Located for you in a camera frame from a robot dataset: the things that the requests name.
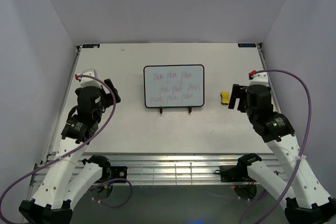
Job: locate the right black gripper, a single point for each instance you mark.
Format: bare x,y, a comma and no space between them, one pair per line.
238,91

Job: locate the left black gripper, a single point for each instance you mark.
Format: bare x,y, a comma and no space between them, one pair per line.
107,98

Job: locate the yellow whiteboard eraser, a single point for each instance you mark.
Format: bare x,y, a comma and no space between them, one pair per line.
225,97

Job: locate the small black-framed whiteboard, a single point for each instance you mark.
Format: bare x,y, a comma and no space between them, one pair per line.
174,86

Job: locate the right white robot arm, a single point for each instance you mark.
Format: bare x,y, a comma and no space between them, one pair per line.
304,200

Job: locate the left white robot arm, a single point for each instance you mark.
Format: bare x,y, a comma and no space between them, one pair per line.
58,194

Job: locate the metal whiteboard stand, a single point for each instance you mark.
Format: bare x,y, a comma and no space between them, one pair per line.
175,109

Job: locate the left blue table label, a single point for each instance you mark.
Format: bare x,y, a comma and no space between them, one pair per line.
93,46

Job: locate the blue table label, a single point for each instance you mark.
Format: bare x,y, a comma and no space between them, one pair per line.
246,45
93,46

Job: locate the right blue table label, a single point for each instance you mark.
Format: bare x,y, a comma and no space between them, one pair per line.
246,45

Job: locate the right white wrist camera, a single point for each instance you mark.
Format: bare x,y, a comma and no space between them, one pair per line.
258,78

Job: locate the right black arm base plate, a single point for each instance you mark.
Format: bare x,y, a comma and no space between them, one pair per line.
231,174

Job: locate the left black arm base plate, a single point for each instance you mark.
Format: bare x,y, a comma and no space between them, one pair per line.
116,172

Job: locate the aluminium frame rail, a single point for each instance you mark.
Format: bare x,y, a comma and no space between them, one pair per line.
173,169

